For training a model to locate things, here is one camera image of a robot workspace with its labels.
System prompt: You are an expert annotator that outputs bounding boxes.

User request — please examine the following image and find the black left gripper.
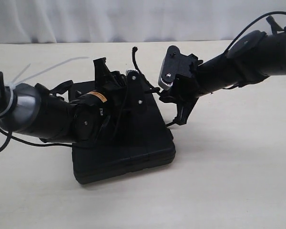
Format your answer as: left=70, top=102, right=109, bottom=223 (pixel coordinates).
left=93, top=57, right=132, bottom=115

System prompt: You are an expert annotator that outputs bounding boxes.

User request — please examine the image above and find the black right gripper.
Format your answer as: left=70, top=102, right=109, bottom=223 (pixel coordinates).
left=158, top=73, right=200, bottom=125

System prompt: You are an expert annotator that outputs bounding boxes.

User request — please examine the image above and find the black braided rope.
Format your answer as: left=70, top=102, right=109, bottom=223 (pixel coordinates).
left=131, top=46, right=179, bottom=127

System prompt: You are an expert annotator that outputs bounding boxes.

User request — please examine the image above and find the black plastic carry case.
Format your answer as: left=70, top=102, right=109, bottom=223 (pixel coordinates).
left=68, top=81, right=175, bottom=185

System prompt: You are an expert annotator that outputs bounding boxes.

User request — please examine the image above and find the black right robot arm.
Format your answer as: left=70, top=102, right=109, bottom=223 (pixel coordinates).
left=158, top=30, right=286, bottom=125

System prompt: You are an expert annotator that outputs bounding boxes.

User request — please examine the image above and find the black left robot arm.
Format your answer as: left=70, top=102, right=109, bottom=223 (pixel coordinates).
left=0, top=58, right=128, bottom=143

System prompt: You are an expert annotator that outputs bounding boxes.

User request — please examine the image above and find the white zip tie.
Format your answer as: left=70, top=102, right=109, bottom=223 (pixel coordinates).
left=0, top=56, right=89, bottom=117

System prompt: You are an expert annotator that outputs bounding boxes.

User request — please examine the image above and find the white backdrop curtain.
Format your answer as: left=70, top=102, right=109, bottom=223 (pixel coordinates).
left=0, top=0, right=286, bottom=43

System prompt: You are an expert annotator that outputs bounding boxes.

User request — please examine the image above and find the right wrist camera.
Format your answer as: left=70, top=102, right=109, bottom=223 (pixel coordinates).
left=158, top=45, right=204, bottom=91

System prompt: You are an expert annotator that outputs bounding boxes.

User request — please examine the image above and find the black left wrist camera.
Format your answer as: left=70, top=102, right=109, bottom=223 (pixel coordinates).
left=126, top=69, right=146, bottom=114

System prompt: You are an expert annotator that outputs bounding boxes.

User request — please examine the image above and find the thin black left cable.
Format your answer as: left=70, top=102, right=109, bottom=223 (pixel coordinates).
left=0, top=124, right=91, bottom=156

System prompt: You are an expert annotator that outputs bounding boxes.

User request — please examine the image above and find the thin black cable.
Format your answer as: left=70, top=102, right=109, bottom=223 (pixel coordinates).
left=0, top=124, right=91, bottom=156
left=224, top=13, right=286, bottom=55

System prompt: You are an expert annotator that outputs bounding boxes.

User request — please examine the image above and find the thin black right cable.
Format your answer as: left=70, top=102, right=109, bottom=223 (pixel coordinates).
left=224, top=13, right=286, bottom=55

